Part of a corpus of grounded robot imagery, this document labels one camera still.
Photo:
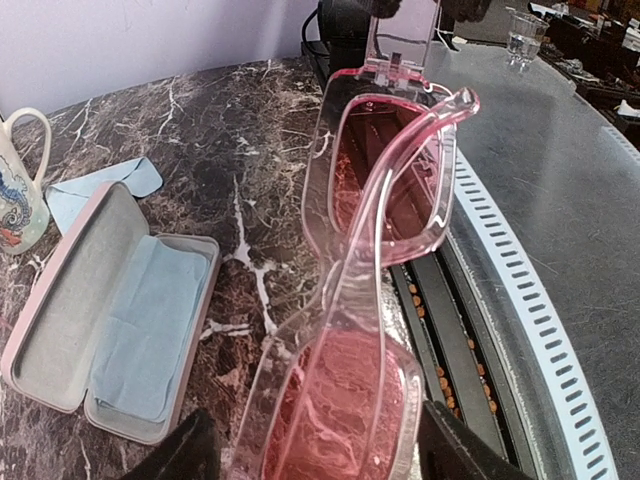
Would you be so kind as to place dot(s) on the cream ceramic mug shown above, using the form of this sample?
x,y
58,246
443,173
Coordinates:
x,y
24,213

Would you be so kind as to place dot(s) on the clear plastic cup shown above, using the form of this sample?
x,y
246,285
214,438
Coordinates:
x,y
526,33

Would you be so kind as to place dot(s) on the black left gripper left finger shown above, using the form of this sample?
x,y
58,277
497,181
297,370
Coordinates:
x,y
191,451

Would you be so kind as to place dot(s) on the light blue cloth near mug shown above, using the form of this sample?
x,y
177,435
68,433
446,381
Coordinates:
x,y
66,199

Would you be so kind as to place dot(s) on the pink glasses case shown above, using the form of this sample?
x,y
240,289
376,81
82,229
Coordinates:
x,y
50,352

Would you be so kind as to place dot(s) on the pink frame sunglasses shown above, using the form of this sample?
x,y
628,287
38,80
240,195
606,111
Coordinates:
x,y
335,396

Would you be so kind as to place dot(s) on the white slotted cable duct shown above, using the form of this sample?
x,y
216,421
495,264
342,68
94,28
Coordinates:
x,y
547,226

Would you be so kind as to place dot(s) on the light blue cleaning cloth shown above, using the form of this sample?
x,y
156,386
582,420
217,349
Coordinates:
x,y
146,329

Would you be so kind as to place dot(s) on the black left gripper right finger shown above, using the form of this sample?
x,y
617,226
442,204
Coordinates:
x,y
448,449

